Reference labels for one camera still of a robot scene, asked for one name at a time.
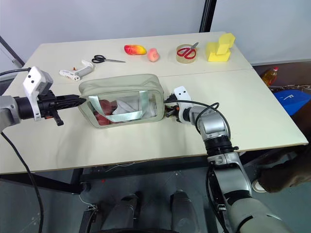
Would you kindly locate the white and grey glue gun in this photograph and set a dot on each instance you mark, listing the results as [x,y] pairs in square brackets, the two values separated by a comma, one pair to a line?
[82,70]

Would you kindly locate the pink toy peach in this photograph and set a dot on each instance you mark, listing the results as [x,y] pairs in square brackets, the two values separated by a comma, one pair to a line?
[153,55]

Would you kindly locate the black vertical pole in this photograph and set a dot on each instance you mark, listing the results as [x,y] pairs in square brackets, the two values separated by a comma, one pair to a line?
[207,14]

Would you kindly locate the green pouch with clear window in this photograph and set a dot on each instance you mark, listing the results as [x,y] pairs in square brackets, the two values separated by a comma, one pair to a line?
[116,85]

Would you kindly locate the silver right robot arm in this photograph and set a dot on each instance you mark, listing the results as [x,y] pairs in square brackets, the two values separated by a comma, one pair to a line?
[233,179]

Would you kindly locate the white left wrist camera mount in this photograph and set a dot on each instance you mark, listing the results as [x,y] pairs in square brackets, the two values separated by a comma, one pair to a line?
[32,77]

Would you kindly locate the person's white shoe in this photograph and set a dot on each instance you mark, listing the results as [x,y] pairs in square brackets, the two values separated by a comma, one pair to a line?
[256,186]

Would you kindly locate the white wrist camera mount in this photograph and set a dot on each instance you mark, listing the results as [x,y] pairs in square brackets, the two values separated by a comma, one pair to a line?
[32,77]
[182,93]

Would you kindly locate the grey diagonal bar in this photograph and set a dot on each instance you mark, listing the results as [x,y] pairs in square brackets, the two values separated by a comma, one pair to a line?
[11,52]

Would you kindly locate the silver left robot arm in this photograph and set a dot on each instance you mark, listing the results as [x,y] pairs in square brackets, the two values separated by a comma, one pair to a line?
[7,109]

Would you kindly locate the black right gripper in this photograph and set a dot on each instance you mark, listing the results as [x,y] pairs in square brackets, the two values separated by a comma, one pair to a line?
[175,106]

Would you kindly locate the blue bag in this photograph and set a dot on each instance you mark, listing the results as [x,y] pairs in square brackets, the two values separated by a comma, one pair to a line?
[289,100]

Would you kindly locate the black table frame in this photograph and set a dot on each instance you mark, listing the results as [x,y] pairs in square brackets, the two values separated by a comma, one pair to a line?
[77,176]

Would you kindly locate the clear tape roll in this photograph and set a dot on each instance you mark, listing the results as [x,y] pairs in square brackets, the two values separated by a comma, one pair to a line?
[185,60]

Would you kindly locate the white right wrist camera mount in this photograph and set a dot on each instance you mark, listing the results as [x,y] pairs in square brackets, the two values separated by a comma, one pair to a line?
[182,93]

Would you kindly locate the yellow oil bottle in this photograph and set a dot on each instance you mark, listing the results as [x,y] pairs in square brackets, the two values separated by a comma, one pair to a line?
[270,76]

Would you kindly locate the person's brown trouser leg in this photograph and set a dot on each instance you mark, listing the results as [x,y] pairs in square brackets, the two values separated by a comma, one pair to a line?
[284,170]

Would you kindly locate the yellow foam block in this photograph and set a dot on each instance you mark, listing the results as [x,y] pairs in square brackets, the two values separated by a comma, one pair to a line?
[218,49]

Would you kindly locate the red yellow toy mango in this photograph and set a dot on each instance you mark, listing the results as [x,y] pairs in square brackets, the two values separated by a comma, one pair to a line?
[134,49]

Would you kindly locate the black scissors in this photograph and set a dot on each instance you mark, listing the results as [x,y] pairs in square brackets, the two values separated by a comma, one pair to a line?
[102,59]

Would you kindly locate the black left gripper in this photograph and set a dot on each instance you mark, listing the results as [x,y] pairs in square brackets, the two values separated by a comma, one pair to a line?
[46,103]

